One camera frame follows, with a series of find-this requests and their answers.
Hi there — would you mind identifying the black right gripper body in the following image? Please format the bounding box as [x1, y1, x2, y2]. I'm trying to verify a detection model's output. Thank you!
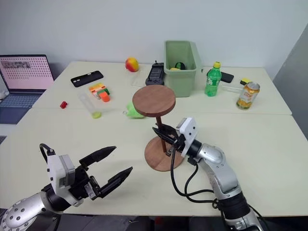
[166, 134, 187, 157]

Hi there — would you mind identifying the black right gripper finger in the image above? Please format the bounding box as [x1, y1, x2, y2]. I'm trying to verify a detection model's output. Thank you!
[155, 122, 180, 138]
[152, 127, 179, 145]

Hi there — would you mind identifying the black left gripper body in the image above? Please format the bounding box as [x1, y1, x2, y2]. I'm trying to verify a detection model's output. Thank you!
[69, 166, 102, 201]

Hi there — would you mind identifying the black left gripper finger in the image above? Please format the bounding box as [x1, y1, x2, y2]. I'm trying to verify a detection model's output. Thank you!
[78, 145, 117, 171]
[97, 166, 134, 199]

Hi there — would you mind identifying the wooden pole with round top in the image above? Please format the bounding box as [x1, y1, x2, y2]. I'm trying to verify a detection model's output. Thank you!
[132, 86, 177, 154]

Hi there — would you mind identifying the round wooden base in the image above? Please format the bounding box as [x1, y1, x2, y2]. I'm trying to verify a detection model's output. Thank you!
[144, 136, 185, 172]

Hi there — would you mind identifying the light green plastic toy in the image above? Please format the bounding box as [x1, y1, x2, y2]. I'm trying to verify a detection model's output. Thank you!
[122, 101, 146, 120]

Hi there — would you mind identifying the clear tube with green end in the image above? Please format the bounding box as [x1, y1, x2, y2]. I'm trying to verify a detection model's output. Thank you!
[77, 93, 103, 119]

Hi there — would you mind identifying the green plastic bin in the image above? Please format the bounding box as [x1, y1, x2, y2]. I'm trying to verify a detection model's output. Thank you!
[164, 40, 203, 98]

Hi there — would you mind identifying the black handheld device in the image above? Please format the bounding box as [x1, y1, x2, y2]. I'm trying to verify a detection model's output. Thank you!
[144, 60, 166, 86]

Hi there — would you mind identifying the green soda bottle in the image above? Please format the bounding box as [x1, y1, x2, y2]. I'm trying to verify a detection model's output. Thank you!
[204, 61, 222, 98]

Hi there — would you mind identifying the orange and yellow block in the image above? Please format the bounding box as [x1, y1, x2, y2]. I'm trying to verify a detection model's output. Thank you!
[89, 82, 107, 94]

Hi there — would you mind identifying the clear plastic box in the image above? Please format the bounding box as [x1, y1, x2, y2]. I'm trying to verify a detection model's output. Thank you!
[219, 83, 243, 93]

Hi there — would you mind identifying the red yellow mango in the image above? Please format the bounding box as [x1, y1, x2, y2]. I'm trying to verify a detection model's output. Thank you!
[125, 57, 140, 73]

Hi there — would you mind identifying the black smartphone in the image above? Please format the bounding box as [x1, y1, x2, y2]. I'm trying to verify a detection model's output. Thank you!
[219, 71, 235, 83]

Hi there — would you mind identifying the orange drink can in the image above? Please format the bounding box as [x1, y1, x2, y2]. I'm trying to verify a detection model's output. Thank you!
[236, 81, 261, 111]

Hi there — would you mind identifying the blue laptop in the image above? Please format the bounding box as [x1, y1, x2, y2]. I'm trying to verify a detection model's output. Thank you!
[0, 54, 55, 125]

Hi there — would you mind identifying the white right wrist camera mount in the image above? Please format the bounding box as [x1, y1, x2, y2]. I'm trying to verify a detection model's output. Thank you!
[175, 117, 197, 157]

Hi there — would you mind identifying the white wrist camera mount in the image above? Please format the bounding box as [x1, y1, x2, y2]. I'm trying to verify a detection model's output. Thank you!
[175, 117, 197, 157]
[46, 154, 84, 207]

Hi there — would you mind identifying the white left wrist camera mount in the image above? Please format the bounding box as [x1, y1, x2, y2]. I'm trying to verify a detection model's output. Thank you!
[46, 154, 84, 207]

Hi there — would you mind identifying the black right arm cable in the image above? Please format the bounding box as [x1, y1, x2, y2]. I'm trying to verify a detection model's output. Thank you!
[170, 148, 223, 210]

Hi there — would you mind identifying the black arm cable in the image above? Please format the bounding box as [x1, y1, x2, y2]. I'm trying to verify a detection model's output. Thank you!
[39, 143, 56, 165]
[170, 148, 223, 210]

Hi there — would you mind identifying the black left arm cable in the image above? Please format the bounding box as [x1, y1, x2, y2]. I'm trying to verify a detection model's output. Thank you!
[39, 143, 56, 165]

